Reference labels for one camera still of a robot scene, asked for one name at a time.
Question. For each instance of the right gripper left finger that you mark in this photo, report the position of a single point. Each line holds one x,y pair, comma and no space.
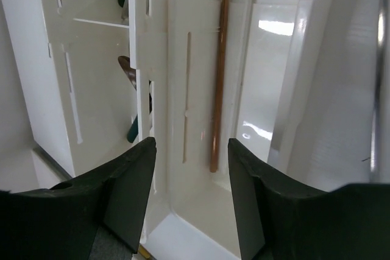
96,215

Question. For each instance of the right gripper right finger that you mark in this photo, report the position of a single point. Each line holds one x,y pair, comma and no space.
278,217

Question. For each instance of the gold spoon green handle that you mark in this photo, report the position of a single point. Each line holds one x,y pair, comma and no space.
133,131

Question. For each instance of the brown wooden spoon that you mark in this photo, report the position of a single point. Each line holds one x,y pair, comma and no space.
124,62

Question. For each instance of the copper chopstick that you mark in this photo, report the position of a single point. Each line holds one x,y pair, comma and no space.
220,67

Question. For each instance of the silver metal chopstick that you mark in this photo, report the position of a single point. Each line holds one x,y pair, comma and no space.
375,144

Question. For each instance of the large white divided tray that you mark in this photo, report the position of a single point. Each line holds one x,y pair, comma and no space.
79,101

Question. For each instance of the narrow white tray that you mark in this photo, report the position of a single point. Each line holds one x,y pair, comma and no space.
271,51

